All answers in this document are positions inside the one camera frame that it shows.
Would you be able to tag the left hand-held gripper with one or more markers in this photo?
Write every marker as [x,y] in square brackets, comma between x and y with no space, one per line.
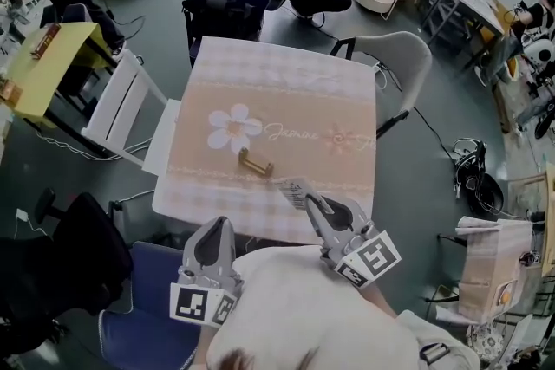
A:
[204,273]

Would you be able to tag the person's right forearm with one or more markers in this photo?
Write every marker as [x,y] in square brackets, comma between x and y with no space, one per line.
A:
[378,300]

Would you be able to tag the white slatted chair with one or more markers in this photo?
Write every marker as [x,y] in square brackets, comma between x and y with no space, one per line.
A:
[130,99]

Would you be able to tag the golden card holder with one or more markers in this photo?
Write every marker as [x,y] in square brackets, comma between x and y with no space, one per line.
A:
[255,163]

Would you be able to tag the white printed card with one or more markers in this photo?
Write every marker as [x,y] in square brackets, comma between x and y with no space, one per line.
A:
[294,190]

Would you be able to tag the white power adapter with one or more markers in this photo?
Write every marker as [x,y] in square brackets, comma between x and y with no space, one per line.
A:
[21,214]

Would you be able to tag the black office chair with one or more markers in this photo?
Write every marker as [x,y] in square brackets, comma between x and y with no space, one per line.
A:
[78,255]

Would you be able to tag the brown wooden box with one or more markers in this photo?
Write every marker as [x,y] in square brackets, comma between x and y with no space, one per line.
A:
[45,40]

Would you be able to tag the small table with checked cloth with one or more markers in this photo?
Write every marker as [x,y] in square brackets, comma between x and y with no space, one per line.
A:
[494,264]

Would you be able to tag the pink checked floral tablecloth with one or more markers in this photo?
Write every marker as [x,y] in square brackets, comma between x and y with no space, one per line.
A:
[282,95]

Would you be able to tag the yellow table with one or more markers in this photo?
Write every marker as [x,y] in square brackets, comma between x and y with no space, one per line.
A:
[56,60]

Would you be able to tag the grey shell chair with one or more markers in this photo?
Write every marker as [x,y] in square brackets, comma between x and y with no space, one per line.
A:
[403,56]

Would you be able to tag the blue padded chair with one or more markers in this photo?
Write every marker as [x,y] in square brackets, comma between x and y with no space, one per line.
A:
[147,307]

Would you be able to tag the black headset bundle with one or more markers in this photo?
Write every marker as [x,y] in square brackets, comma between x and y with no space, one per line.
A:
[477,179]

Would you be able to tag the grey metal-legged table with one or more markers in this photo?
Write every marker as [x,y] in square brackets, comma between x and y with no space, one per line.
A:
[472,0]

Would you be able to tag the person's white shirt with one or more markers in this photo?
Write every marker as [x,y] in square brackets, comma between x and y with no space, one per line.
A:
[312,307]

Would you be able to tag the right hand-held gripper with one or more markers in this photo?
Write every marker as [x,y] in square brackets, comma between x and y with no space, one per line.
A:
[360,249]

